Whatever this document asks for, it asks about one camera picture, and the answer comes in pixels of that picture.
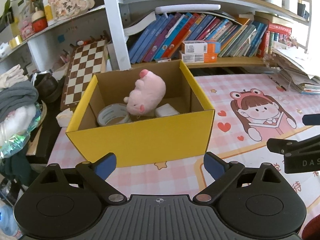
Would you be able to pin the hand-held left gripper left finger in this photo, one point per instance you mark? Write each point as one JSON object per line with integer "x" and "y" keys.
{"x": 106, "y": 166}

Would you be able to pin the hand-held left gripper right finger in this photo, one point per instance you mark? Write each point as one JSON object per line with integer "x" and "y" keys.
{"x": 213, "y": 166}

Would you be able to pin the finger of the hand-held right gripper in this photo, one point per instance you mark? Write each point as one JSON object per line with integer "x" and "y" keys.
{"x": 277, "y": 145}
{"x": 311, "y": 120}

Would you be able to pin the clear tape roll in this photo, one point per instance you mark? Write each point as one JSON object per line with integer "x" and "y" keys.
{"x": 103, "y": 121}

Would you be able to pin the yellow cardboard box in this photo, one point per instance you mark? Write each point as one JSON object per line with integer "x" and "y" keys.
{"x": 150, "y": 140}

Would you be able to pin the small white box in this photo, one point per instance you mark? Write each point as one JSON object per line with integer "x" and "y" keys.
{"x": 166, "y": 110}

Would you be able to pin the pink plush pig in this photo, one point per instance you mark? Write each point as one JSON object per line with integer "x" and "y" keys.
{"x": 150, "y": 90}

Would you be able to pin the dark pencil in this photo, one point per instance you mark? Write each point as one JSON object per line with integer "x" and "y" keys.
{"x": 277, "y": 83}

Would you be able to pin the stack of papers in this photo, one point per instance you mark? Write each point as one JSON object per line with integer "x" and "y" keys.
{"x": 297, "y": 70}

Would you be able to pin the white tissue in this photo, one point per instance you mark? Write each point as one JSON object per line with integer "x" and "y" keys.
{"x": 64, "y": 118}

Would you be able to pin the pink checked desk mat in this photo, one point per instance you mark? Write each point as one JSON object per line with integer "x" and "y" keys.
{"x": 225, "y": 100}

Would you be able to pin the dark red garment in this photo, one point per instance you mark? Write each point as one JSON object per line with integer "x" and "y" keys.
{"x": 312, "y": 230}

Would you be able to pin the iridescent plastic bag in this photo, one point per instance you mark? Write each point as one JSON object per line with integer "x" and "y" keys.
{"x": 17, "y": 140}

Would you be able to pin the wooden desk shelf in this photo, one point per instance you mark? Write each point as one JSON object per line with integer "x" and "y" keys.
{"x": 237, "y": 61}

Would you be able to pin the wooden chessboard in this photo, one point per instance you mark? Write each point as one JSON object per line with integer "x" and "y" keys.
{"x": 85, "y": 72}

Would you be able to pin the dark leather bag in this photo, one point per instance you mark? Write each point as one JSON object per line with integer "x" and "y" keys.
{"x": 46, "y": 87}

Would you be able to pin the orange white carton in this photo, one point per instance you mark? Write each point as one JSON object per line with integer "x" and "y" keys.
{"x": 197, "y": 47}
{"x": 195, "y": 57}

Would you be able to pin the clear plastic bottle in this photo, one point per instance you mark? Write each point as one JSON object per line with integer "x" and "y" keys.
{"x": 8, "y": 222}

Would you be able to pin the grey garment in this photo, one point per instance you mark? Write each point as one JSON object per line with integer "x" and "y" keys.
{"x": 15, "y": 97}

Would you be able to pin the small red white card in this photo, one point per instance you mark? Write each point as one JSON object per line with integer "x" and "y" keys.
{"x": 163, "y": 60}

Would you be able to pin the white socks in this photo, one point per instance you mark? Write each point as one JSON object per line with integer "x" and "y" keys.
{"x": 12, "y": 76}

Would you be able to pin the white shelf unit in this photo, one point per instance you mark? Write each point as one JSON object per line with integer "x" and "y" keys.
{"x": 115, "y": 30}

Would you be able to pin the row of books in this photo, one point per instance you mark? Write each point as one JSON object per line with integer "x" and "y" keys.
{"x": 175, "y": 35}

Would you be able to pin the pink patterned box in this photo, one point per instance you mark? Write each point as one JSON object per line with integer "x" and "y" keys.
{"x": 27, "y": 30}

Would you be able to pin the white light bar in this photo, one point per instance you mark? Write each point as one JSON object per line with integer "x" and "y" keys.
{"x": 187, "y": 8}

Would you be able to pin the yellow white can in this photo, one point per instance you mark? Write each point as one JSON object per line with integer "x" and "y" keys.
{"x": 48, "y": 10}

